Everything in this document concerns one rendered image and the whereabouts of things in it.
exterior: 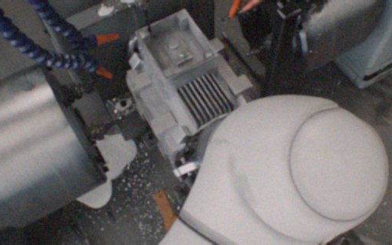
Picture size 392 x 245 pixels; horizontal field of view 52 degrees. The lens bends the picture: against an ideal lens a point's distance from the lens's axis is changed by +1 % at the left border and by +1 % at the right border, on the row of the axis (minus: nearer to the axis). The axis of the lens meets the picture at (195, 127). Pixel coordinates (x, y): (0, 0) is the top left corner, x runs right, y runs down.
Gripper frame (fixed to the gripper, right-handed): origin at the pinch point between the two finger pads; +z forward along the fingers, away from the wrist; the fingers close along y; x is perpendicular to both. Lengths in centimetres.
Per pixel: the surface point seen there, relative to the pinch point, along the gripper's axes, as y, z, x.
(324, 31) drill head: -31.7, 3.7, -6.7
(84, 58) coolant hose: 9.0, 0.6, -20.1
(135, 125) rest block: 4.8, 32.6, -7.0
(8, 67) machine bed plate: 26, 56, -37
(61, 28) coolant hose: 9.9, -2.3, -24.8
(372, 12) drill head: -42.8, 4.3, -5.7
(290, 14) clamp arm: -19.2, -10.3, -11.4
